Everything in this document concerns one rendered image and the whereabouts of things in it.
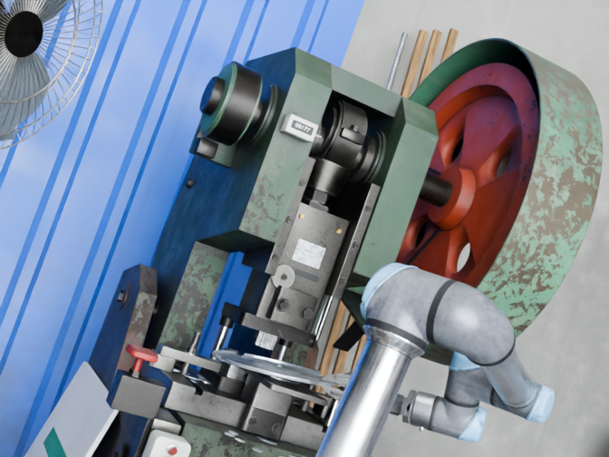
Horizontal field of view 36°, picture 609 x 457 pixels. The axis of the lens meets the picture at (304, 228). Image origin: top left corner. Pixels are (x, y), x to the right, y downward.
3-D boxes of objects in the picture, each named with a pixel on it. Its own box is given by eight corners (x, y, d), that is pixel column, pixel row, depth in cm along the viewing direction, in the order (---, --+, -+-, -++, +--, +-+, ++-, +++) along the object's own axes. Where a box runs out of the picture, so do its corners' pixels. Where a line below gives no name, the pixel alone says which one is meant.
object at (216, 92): (449, 230, 230) (474, 162, 231) (203, 130, 206) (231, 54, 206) (416, 223, 246) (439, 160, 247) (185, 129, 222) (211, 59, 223)
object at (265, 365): (188, 347, 214) (188, 344, 214) (285, 363, 232) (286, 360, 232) (260, 376, 191) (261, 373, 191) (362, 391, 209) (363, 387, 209)
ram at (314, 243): (318, 337, 215) (361, 217, 216) (260, 318, 209) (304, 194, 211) (292, 325, 231) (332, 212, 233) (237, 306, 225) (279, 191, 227)
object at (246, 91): (256, 170, 210) (290, 77, 211) (210, 151, 206) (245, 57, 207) (228, 169, 231) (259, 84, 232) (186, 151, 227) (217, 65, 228)
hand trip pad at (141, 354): (148, 393, 187) (160, 356, 188) (119, 384, 185) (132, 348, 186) (140, 384, 194) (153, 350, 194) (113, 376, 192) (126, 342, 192)
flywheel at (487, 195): (497, 409, 222) (658, 139, 204) (427, 385, 215) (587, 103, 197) (399, 279, 287) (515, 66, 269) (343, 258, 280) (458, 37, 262)
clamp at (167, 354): (216, 385, 217) (231, 344, 218) (149, 365, 211) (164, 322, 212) (208, 380, 223) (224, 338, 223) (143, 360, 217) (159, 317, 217)
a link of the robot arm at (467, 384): (511, 358, 194) (500, 407, 196) (462, 341, 200) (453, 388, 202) (496, 367, 187) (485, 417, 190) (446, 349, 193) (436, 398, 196)
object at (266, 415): (308, 460, 197) (330, 399, 198) (249, 443, 192) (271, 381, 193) (269, 427, 221) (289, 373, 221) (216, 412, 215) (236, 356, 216)
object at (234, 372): (284, 393, 221) (290, 375, 221) (227, 376, 216) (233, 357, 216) (271, 385, 230) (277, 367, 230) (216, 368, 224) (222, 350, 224)
